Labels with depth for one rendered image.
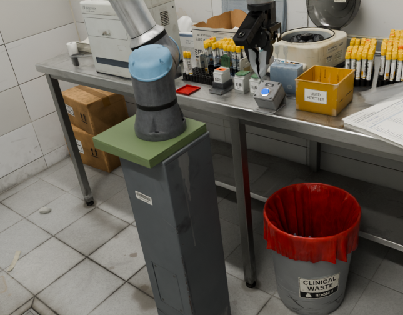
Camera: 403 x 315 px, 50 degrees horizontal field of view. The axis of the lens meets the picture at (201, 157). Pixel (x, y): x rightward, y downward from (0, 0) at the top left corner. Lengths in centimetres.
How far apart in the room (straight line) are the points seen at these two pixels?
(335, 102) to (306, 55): 33
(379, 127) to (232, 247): 114
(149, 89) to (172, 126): 13
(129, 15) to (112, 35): 54
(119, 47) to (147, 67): 67
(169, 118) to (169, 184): 18
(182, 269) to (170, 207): 24
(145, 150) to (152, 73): 21
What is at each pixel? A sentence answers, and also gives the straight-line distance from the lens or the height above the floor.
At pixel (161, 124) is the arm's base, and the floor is 95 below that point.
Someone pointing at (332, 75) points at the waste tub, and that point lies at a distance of 143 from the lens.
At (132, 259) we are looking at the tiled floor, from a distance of 220.
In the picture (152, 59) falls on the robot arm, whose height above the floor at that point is 113.
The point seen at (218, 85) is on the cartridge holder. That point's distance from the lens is 154.
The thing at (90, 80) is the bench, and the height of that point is 85.
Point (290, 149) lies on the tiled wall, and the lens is 228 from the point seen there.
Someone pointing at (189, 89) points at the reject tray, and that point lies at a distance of 160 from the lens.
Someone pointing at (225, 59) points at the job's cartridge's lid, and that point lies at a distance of 156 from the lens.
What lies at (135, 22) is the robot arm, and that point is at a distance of 127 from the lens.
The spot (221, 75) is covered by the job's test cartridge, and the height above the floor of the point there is 94.
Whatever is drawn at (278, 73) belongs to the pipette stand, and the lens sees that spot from 146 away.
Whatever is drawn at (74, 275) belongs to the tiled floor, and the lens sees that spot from 223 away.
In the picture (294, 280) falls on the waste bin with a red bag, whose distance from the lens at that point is 172.
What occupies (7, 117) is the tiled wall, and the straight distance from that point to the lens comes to 299.
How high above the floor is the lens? 145
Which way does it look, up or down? 30 degrees down
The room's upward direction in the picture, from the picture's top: 8 degrees counter-clockwise
